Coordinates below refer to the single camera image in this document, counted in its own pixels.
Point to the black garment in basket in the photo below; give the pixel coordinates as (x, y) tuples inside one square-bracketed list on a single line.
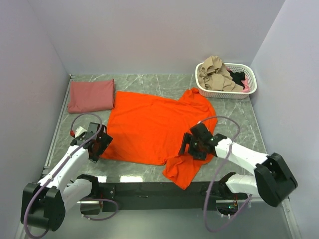
[(238, 77)]

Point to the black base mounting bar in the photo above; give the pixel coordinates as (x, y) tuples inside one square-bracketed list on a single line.
[(154, 195)]

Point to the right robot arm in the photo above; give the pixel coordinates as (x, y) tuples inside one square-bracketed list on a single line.
[(269, 175)]

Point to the orange t-shirt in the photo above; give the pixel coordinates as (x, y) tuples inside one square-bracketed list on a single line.
[(149, 129)]

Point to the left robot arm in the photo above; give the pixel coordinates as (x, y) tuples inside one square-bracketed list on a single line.
[(45, 203)]

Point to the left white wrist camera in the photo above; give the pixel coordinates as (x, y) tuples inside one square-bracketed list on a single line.
[(77, 132)]

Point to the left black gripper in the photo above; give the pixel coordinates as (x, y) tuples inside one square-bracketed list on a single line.
[(101, 146)]

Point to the pink garment in basket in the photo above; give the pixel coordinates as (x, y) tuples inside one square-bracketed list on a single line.
[(246, 88)]

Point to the beige crumpled t-shirt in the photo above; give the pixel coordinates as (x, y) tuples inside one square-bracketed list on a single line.
[(213, 75)]

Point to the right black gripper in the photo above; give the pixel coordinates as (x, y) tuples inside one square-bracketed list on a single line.
[(186, 143)]

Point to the folded pink t-shirt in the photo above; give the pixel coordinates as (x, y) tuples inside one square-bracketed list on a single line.
[(87, 97)]

